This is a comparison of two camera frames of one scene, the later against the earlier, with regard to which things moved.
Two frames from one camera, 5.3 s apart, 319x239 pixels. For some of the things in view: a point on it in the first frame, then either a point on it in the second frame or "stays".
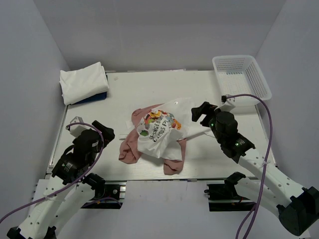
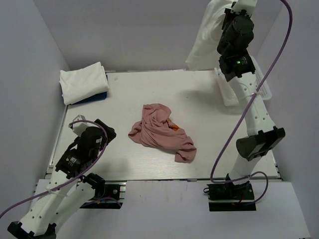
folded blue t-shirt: (97, 97) stays
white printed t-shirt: (160, 132) → (204, 56)
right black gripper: (205, 109) → (234, 16)
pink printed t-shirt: (129, 152) → (156, 131)
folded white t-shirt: (78, 84) stays
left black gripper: (108, 133) stays
